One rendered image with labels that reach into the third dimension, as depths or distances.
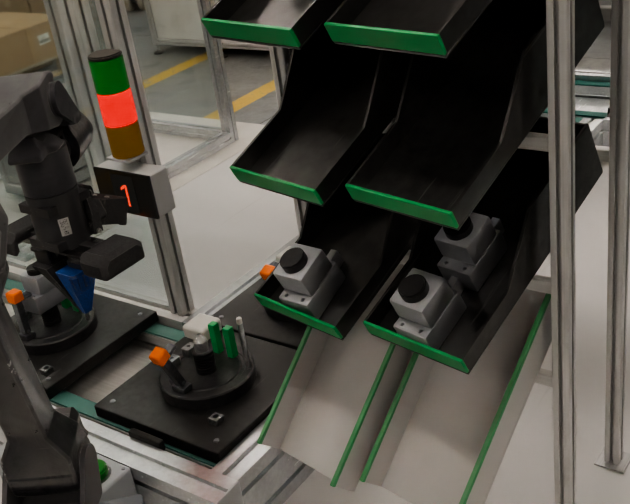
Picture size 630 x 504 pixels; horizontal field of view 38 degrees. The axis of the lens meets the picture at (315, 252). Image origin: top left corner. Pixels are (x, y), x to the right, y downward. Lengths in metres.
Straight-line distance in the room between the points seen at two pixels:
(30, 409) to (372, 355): 0.43
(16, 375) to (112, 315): 0.75
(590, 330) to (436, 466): 0.59
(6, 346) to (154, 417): 0.51
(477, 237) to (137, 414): 0.60
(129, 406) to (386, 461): 0.43
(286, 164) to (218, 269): 0.92
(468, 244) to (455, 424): 0.23
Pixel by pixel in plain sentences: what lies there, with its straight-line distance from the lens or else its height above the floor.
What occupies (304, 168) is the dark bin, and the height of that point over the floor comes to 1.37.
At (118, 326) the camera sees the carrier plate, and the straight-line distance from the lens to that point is 1.55.
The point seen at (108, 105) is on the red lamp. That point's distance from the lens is 1.37.
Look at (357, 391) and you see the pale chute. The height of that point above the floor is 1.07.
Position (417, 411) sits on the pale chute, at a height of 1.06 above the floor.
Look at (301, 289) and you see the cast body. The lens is 1.00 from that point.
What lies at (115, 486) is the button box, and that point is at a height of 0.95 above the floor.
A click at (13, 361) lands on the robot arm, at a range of 0.84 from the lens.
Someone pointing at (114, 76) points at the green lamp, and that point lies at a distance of 1.36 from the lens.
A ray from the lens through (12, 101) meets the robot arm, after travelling 0.92.
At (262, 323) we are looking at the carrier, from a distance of 1.46.
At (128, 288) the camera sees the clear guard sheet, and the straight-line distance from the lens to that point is 1.64.
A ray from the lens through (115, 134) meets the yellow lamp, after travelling 1.39.
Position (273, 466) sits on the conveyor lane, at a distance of 1.24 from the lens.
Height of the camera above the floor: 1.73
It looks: 27 degrees down
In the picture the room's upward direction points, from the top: 9 degrees counter-clockwise
